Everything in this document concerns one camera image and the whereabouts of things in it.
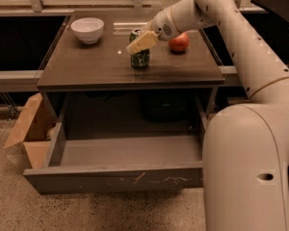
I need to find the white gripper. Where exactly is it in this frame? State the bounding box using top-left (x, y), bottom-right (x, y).
top-left (126, 7), bottom-right (180, 55)

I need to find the green soda can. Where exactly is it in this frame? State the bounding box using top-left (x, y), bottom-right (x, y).
top-left (129, 29), bottom-right (150, 69)

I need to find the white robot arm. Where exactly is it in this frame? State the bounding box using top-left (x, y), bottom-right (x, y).
top-left (127, 0), bottom-right (289, 231)

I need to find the grey drawer cabinet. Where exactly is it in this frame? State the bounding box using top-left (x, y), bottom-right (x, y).
top-left (38, 10), bottom-right (223, 140)

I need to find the open grey top drawer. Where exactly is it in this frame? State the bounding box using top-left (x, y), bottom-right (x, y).
top-left (23, 90), bottom-right (216, 195)

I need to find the red apple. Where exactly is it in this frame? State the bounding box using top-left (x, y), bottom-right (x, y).
top-left (169, 33), bottom-right (189, 53)

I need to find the white ceramic bowl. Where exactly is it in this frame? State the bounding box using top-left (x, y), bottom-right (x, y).
top-left (70, 17), bottom-right (104, 44)

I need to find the black table with stand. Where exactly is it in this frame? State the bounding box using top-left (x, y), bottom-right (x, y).
top-left (250, 0), bottom-right (289, 23)

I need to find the brown cardboard box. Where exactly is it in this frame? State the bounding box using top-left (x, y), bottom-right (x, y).
top-left (4, 93), bottom-right (56, 169)

